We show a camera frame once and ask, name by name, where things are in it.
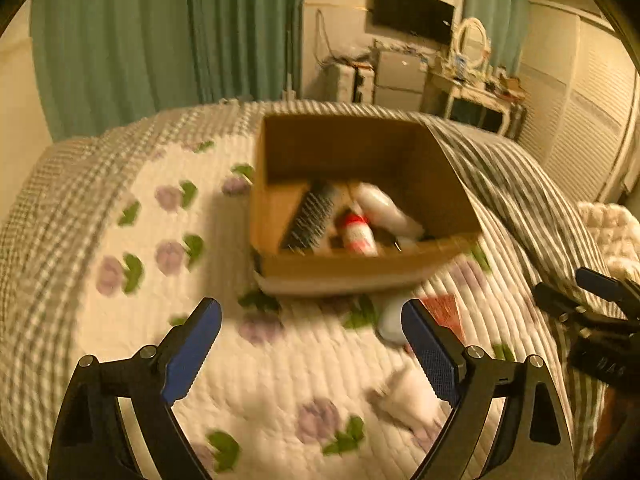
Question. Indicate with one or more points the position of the red packet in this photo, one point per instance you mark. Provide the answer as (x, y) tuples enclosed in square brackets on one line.
[(442, 310)]

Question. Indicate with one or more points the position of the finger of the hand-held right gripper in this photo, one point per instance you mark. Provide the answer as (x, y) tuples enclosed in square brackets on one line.
[(565, 302), (607, 286)]

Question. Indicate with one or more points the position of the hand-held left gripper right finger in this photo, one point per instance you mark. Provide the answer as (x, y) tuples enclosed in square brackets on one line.
[(430, 355)]

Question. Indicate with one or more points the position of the white plastic bottle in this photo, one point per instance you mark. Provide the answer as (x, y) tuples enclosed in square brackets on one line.
[(387, 207)]

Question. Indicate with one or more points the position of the red and white bottle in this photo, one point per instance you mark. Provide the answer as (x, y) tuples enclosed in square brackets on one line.
[(357, 235)]

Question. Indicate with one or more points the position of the wall-mounted black television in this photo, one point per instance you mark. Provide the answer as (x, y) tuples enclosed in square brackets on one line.
[(412, 10)]

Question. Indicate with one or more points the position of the white knitted blanket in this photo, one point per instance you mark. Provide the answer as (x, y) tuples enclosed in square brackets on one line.
[(607, 235)]

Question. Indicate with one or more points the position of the small white container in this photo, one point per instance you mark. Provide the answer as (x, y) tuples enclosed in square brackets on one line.
[(392, 320)]

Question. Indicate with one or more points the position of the white dressing table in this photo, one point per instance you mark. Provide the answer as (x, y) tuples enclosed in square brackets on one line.
[(475, 100)]

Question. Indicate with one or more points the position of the narrow green curtain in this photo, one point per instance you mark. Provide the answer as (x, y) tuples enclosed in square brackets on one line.
[(495, 10)]

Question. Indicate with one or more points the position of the oval vanity mirror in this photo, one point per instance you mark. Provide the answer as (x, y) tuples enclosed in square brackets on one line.
[(470, 42)]

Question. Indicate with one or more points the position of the white cabinet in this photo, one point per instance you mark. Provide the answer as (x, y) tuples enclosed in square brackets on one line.
[(350, 82)]

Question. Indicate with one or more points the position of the brown cardboard box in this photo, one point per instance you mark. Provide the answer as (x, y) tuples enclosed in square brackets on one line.
[(320, 160)]

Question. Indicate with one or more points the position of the floral quilted bedspread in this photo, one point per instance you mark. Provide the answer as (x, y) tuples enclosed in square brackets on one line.
[(260, 375)]

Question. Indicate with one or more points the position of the black hair brush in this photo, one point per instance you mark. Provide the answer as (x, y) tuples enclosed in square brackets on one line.
[(312, 217)]

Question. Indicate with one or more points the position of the white louvered wardrobe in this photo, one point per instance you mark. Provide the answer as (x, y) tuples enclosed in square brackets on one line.
[(575, 105)]

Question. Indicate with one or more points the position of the small grey refrigerator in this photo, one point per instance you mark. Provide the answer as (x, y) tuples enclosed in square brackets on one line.
[(400, 77)]

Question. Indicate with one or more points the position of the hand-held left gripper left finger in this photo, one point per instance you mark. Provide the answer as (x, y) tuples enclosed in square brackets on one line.
[(192, 355)]

